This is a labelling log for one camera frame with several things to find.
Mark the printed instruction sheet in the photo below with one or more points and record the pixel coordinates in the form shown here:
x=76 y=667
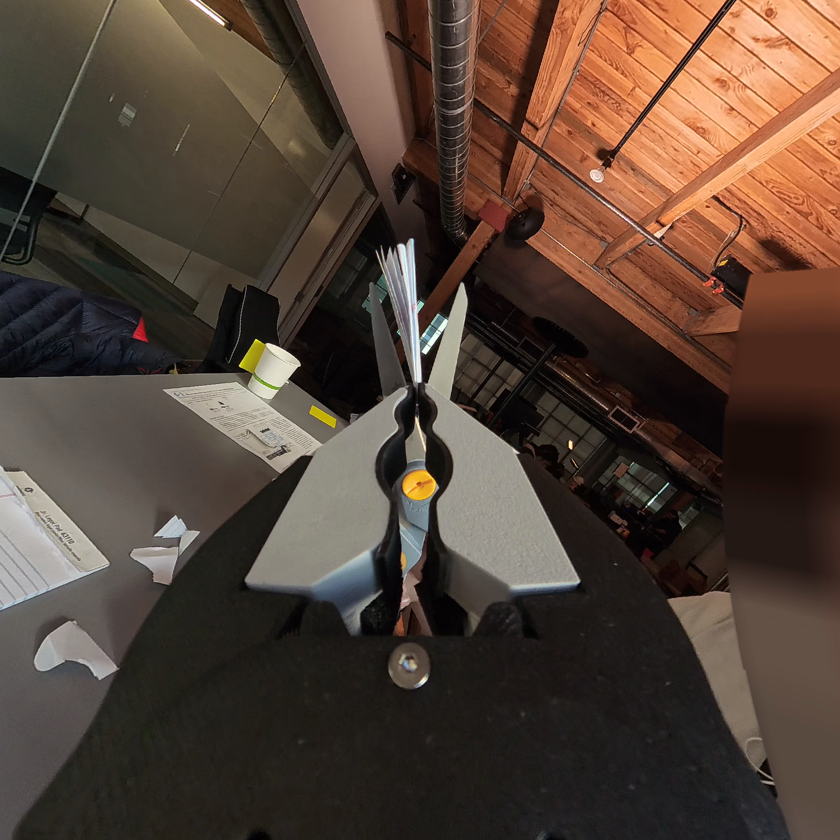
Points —
x=243 y=417

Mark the white lined legal pad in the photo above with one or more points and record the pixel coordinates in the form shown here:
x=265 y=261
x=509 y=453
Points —
x=39 y=544

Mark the metal ventilation duct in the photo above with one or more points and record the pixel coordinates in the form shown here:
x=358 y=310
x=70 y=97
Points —
x=590 y=390
x=453 y=98

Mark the black disc-topped pole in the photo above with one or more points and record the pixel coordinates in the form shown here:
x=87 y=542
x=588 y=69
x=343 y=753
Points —
x=559 y=338

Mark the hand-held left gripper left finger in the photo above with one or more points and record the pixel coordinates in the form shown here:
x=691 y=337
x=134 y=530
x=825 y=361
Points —
x=328 y=525

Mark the white paper cup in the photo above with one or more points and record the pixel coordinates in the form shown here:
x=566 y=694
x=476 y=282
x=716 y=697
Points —
x=272 y=371

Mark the black ceiling heater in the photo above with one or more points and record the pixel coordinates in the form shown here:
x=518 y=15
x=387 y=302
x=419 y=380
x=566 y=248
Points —
x=728 y=275

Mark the dark blue puffer jacket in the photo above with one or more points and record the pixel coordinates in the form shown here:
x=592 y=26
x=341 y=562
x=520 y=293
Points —
x=59 y=328

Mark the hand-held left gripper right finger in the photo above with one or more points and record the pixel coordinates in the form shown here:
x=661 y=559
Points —
x=505 y=525

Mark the yellow sticky note pad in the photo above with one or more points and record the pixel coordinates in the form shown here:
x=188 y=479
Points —
x=249 y=358

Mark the grey orange scissors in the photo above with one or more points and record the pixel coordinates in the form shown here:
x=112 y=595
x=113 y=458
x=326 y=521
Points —
x=418 y=485

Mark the black dome speaker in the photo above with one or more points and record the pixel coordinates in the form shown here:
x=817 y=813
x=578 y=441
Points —
x=525 y=224

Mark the black chair white piping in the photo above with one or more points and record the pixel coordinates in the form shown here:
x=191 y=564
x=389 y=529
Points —
x=243 y=328

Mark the narrow lined paper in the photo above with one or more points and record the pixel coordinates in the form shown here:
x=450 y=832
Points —
x=405 y=295

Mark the grey desk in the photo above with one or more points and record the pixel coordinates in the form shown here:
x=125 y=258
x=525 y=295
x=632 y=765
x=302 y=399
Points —
x=131 y=446

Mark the yellow sticky note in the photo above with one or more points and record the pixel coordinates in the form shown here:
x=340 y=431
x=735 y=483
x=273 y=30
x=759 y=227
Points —
x=322 y=417

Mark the white ceiling spotlight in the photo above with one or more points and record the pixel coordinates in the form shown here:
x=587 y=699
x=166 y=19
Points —
x=597 y=174

